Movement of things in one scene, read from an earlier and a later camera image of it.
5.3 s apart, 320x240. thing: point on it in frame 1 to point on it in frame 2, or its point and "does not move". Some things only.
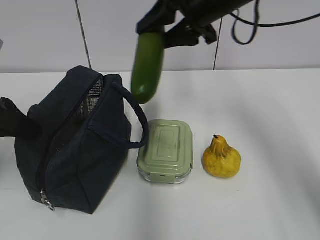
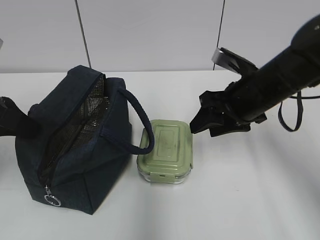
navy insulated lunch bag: (79, 160) does not move
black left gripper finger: (14, 123) does not move
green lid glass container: (167, 157) does not move
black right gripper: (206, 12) to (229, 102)
